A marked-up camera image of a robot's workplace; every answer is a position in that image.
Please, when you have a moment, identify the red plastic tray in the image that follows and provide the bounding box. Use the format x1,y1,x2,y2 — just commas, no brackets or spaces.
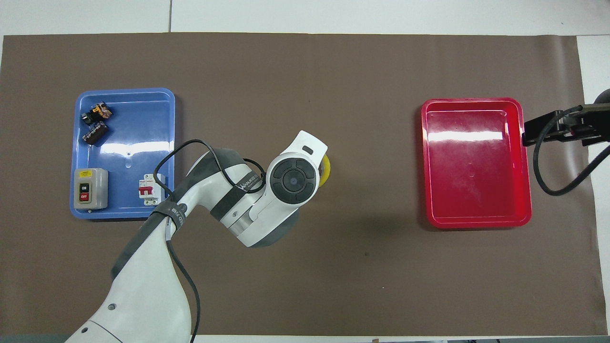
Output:
420,97,533,229

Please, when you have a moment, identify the blue plastic tray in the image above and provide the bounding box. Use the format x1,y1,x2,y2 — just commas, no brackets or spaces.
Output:
70,87,176,220

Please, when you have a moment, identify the yellow tape roll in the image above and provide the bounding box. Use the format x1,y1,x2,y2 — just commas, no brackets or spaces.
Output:
316,154,332,188

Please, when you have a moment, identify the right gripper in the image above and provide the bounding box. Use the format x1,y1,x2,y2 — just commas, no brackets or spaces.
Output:
566,103,610,146

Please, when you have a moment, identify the black yellow electrical component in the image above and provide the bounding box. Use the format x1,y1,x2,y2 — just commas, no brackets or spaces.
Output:
80,101,113,126

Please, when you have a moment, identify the dark brown electrical component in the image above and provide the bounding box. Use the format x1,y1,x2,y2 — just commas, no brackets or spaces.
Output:
82,121,109,146

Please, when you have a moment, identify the white circuit breaker red lever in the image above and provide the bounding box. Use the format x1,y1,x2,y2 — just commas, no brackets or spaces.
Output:
138,173,167,207

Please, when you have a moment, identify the grey on-off switch box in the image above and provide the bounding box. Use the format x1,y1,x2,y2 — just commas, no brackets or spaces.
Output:
72,167,109,211

